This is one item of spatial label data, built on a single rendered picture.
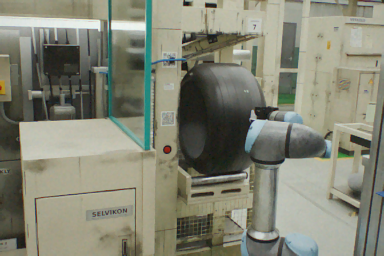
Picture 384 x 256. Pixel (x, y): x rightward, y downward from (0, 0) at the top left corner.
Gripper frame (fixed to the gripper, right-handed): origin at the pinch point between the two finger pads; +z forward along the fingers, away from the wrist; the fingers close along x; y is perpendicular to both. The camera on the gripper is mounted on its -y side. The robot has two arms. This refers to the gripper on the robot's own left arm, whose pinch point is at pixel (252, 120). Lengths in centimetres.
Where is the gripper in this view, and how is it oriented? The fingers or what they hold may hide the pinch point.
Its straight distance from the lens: 208.0
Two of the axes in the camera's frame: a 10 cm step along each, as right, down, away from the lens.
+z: -3.9, -0.9, 9.2
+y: -0.1, -9.9, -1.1
